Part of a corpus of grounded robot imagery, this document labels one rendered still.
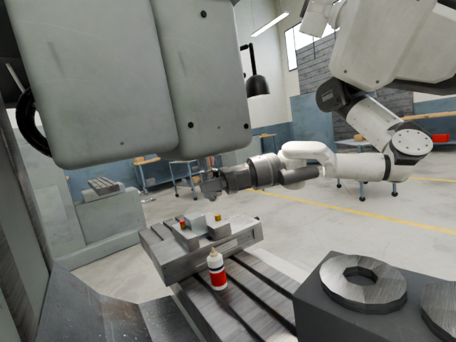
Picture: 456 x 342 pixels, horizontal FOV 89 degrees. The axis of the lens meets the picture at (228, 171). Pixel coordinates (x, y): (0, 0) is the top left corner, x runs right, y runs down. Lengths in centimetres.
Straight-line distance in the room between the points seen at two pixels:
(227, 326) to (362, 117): 62
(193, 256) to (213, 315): 18
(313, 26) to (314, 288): 62
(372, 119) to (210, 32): 47
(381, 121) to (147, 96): 58
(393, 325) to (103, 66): 47
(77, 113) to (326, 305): 40
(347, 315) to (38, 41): 49
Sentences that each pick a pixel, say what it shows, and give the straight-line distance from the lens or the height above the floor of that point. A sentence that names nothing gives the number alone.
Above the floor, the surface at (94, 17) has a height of 155.
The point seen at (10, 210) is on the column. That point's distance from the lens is 52.
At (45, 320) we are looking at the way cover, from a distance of 52.
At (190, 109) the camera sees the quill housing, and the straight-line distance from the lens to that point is 46.
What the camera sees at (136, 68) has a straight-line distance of 42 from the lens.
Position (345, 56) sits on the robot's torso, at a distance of 68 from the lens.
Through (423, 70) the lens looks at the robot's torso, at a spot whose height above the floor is 141.
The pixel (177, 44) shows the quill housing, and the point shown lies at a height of 152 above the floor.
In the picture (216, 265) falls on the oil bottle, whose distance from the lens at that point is 62.
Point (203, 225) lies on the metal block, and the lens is 75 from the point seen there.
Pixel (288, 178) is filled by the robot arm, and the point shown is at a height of 122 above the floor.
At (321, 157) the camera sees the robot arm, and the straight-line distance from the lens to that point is 61.
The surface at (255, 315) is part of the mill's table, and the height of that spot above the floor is 97.
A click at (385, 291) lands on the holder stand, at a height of 117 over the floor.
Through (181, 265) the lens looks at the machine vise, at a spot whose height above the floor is 101.
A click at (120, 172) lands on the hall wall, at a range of 708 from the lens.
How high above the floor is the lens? 136
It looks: 10 degrees down
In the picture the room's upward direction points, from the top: 10 degrees counter-clockwise
